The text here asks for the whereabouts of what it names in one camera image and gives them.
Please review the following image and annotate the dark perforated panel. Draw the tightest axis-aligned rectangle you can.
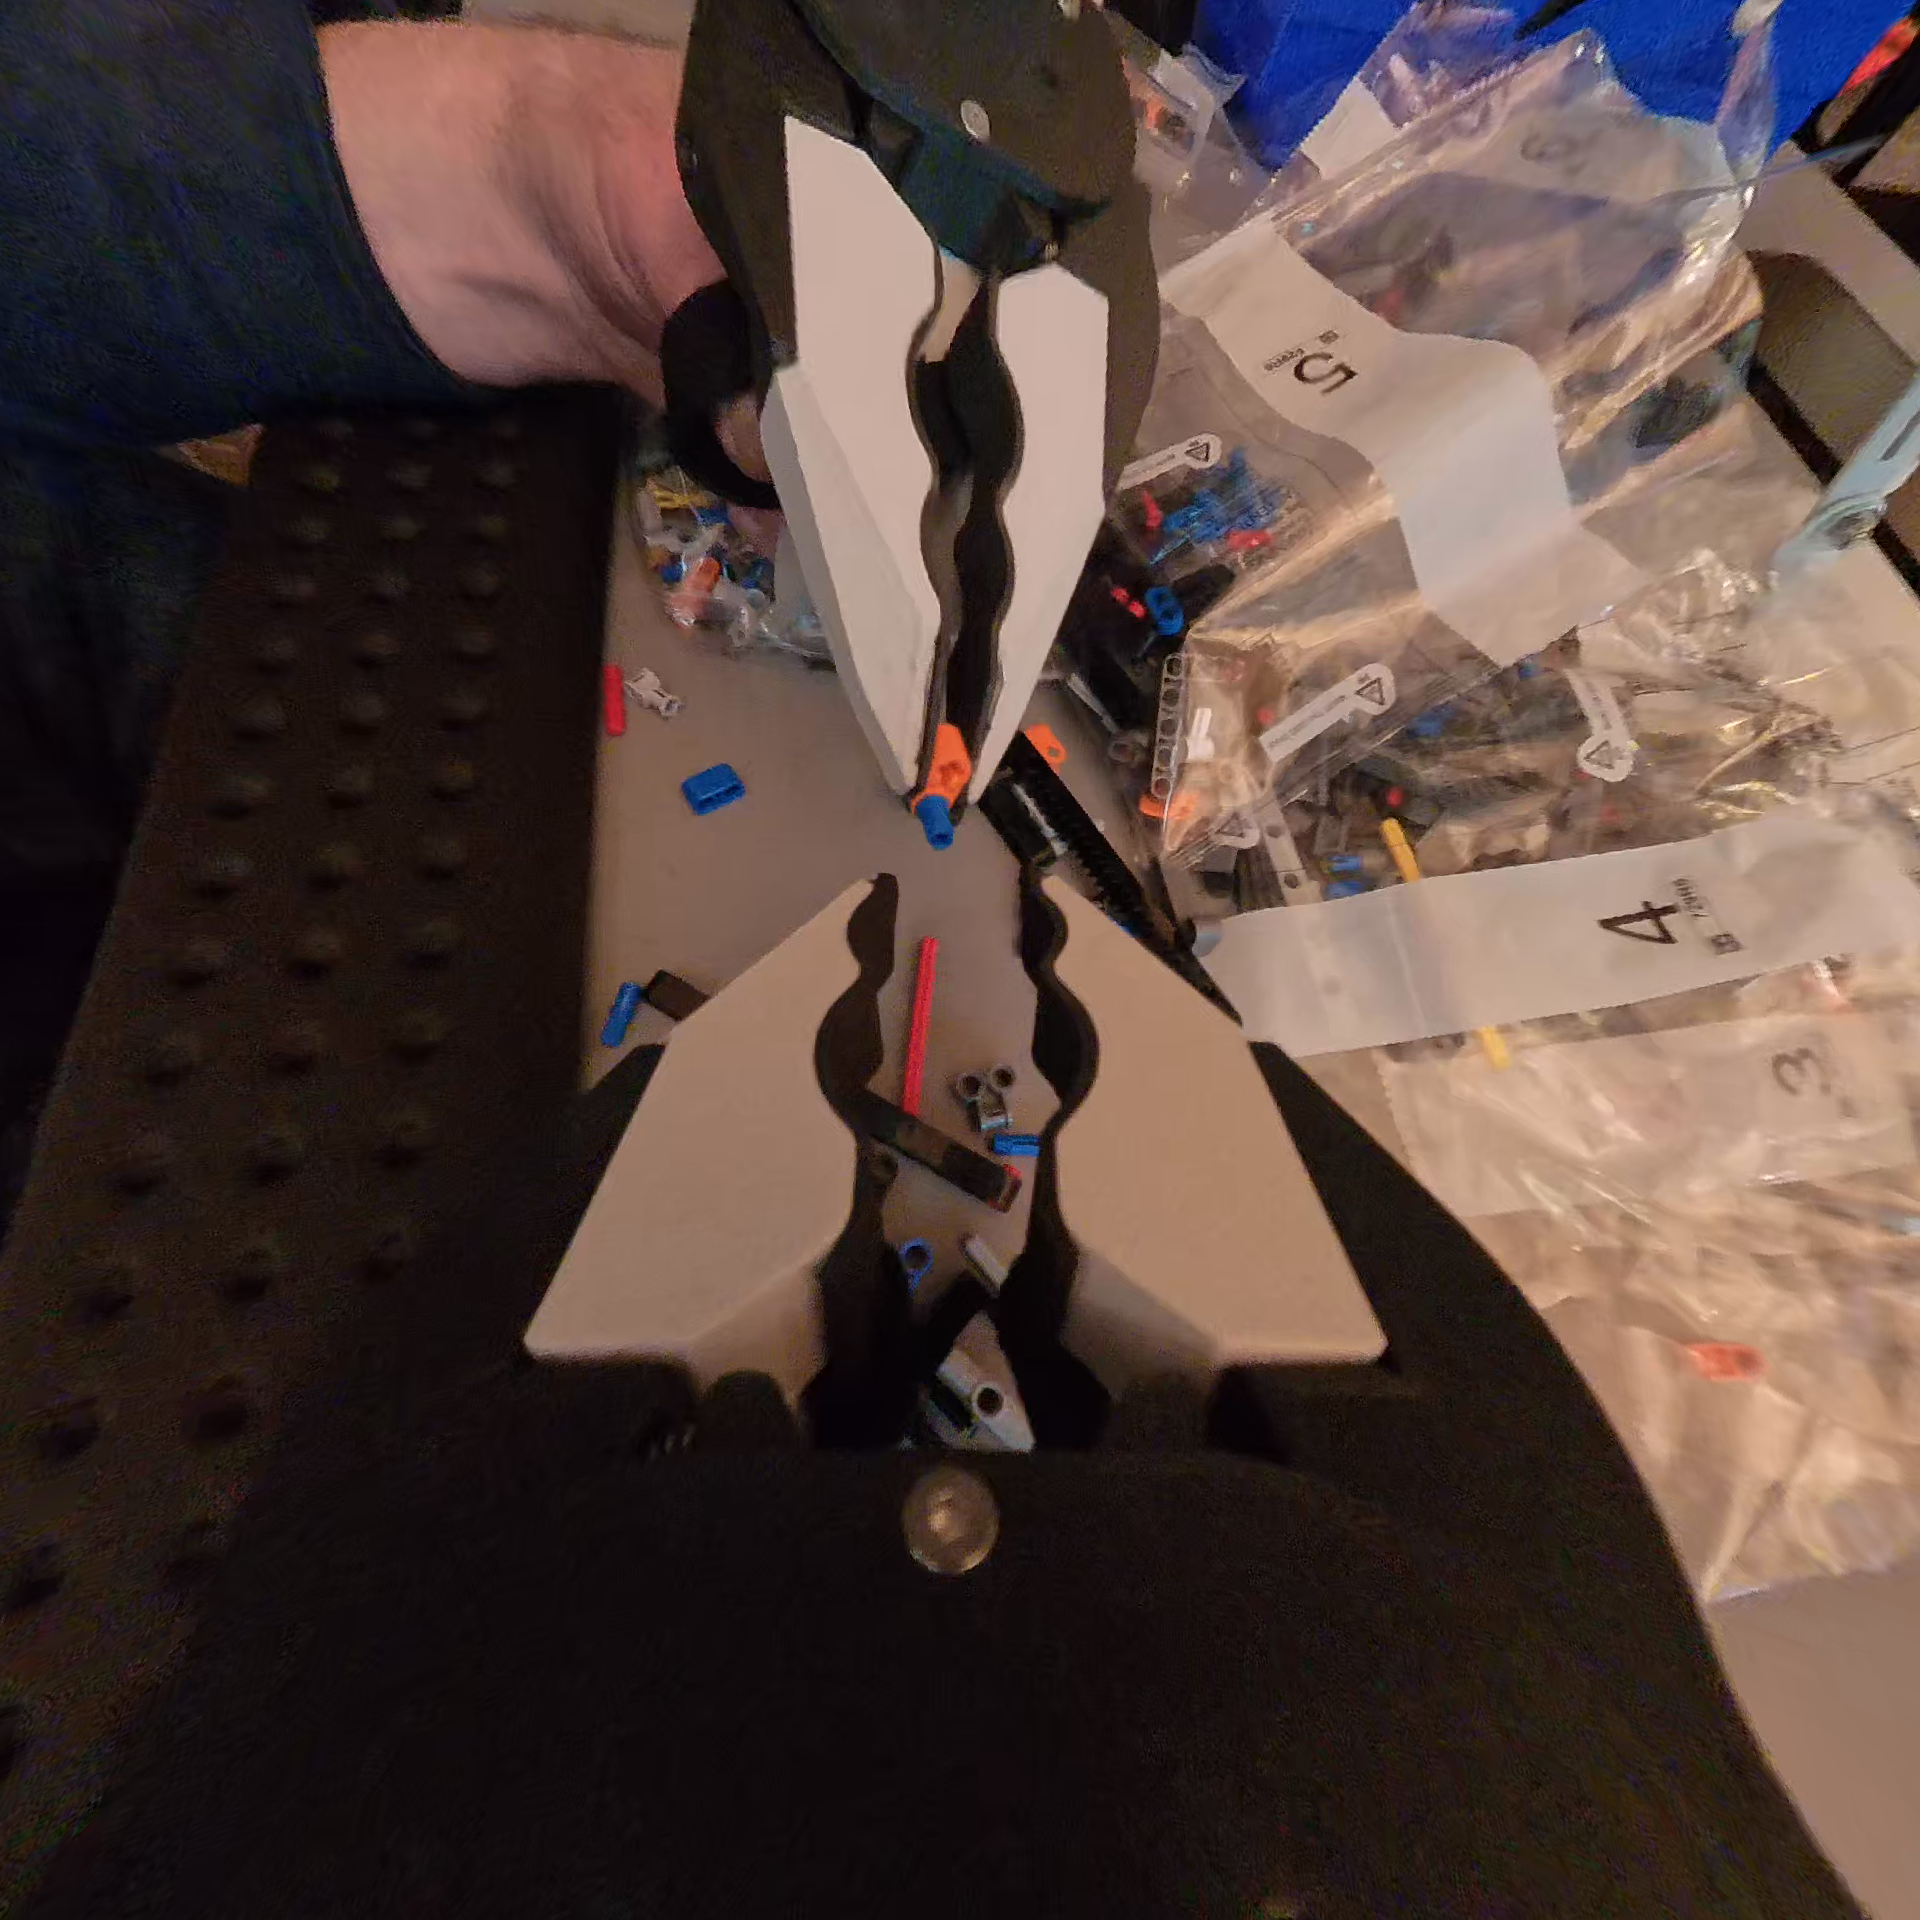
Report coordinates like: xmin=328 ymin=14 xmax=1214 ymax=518
xmin=0 ymin=385 xmax=641 ymax=1920

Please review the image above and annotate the black lego gear rack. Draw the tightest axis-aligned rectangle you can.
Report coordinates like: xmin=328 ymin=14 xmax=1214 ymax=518
xmin=975 ymin=758 xmax=1201 ymax=961

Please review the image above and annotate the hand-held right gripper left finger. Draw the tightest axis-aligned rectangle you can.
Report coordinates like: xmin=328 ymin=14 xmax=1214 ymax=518
xmin=525 ymin=874 xmax=927 ymax=1445

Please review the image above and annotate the small open parts bag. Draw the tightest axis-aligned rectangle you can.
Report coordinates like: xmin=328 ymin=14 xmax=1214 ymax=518
xmin=629 ymin=452 xmax=832 ymax=669

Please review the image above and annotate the empty clear plastic bag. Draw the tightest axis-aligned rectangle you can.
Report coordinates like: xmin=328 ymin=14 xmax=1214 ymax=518
xmin=1558 ymin=552 xmax=1920 ymax=842

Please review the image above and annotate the light blue slotted bar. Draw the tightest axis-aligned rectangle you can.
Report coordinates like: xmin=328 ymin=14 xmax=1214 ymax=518
xmin=1770 ymin=374 xmax=1920 ymax=587

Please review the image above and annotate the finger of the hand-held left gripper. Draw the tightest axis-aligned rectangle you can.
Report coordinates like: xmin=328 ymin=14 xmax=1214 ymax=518
xmin=758 ymin=116 xmax=980 ymax=801
xmin=957 ymin=261 xmax=1121 ymax=807

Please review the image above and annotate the blue plastic bin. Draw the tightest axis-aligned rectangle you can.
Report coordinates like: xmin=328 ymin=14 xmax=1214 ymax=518
xmin=1194 ymin=0 xmax=1920 ymax=173

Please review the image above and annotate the person's left forearm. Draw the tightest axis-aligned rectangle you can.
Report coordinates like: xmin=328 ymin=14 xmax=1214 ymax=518
xmin=0 ymin=0 xmax=468 ymax=452

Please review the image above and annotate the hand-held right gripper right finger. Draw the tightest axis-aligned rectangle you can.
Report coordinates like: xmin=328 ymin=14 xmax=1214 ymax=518
xmin=1001 ymin=871 xmax=1388 ymax=1445

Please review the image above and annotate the red lego axle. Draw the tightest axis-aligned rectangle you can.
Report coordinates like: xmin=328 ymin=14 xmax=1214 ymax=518
xmin=901 ymin=941 xmax=942 ymax=1120

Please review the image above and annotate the person's left hand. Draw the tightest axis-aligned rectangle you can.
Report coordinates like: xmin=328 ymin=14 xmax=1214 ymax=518
xmin=318 ymin=21 xmax=726 ymax=406

